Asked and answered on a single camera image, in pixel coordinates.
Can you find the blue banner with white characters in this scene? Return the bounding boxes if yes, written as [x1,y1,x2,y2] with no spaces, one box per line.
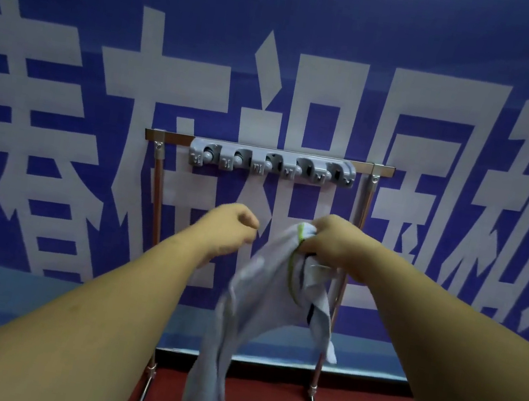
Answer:
[0,0,529,401]

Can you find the metal towel rack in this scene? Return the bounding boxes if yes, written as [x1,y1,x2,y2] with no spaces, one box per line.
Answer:
[102,126,396,401]

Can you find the person's left hand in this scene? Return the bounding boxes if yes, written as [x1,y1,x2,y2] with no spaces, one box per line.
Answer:
[179,195,263,276]

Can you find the person's left forearm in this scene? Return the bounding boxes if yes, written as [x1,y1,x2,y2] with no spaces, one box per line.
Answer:
[0,203,212,401]

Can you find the person's right hand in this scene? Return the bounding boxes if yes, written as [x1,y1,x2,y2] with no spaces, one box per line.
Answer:
[292,209,382,285]

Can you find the grey plastic clip strip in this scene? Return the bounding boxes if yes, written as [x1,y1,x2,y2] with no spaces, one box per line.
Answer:
[185,135,359,194]

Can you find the person's right forearm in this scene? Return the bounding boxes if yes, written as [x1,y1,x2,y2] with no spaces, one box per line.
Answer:
[335,241,529,401]

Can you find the striped light blue towel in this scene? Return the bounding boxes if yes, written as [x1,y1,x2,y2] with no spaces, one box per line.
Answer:
[181,207,358,401]

